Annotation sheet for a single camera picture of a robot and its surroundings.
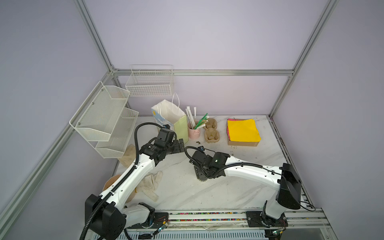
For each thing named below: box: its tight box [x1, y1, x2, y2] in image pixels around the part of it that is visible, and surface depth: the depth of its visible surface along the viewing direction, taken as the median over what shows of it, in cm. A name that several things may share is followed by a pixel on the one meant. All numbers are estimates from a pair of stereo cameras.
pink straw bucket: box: [187, 120, 200, 139], surface depth 104 cm
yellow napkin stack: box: [227, 119, 261, 142], surface depth 110 cm
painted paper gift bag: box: [151, 92, 189, 145], surface depth 93 cm
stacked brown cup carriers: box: [203, 117, 220, 143], surface depth 107 cm
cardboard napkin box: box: [226, 127, 260, 147], surface depth 104 cm
